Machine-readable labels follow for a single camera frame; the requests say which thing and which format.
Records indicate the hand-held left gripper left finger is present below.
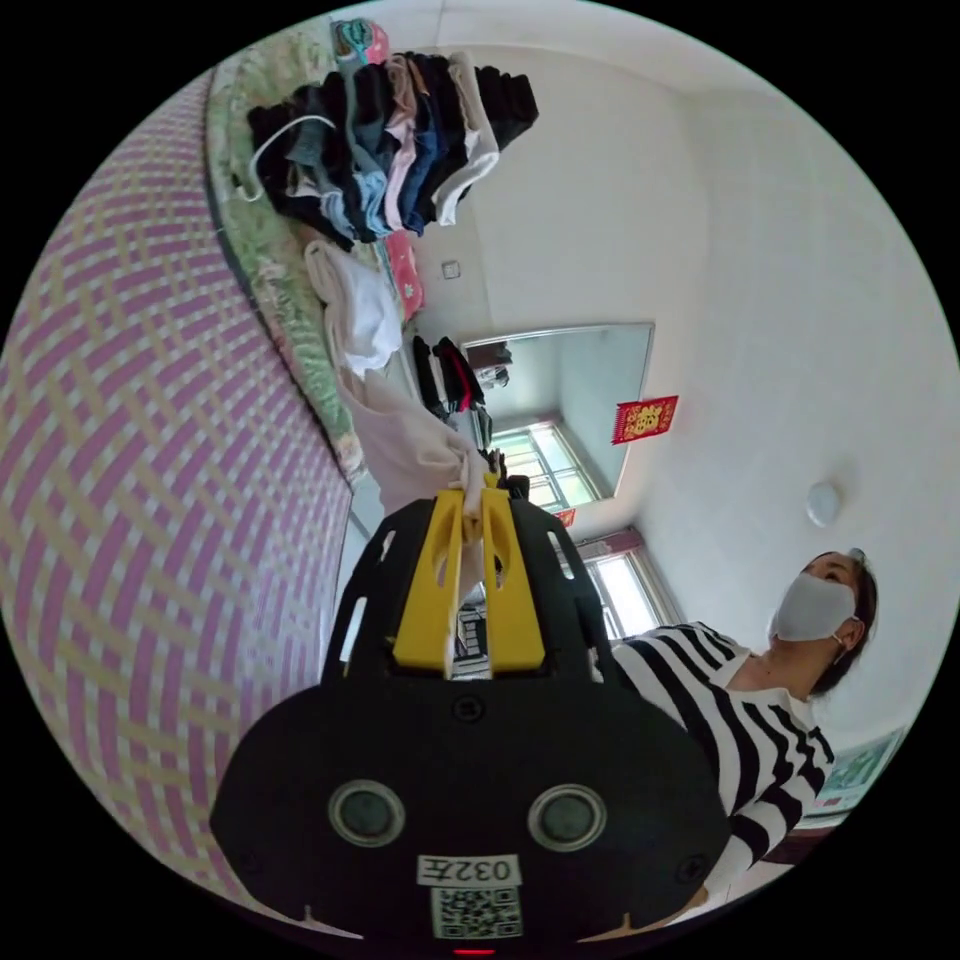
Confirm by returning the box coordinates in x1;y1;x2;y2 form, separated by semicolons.
392;489;465;680

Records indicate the wall picture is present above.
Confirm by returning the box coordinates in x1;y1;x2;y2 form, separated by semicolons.
806;725;910;823

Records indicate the pink floral pillow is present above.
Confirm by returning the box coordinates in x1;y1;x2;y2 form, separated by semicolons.
382;230;427;325

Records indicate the heap of dark clothes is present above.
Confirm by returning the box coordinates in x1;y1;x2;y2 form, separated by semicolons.
410;335;498;455

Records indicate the pile of clothes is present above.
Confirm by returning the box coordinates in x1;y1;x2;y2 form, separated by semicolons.
247;48;541;253

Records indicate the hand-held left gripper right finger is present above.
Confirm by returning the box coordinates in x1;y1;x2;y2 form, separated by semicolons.
479;472;547;680

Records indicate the wall mirror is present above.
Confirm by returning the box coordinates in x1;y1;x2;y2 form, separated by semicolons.
459;322;658;519

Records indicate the white clothes hanger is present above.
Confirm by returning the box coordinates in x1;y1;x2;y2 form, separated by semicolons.
230;112;337;204

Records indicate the window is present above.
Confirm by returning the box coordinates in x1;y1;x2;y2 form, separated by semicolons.
575;528;665;640

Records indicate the person's body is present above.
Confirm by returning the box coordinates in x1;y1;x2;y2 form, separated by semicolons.
608;547;880;905

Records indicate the red paper wall ornament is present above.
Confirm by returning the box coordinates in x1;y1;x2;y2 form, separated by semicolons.
611;395;680;447

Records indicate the bed with pink woven mat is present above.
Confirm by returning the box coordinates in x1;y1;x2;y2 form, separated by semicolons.
0;20;421;928

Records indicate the white short sleeve shirt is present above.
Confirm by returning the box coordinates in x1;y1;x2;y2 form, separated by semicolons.
302;239;493;661

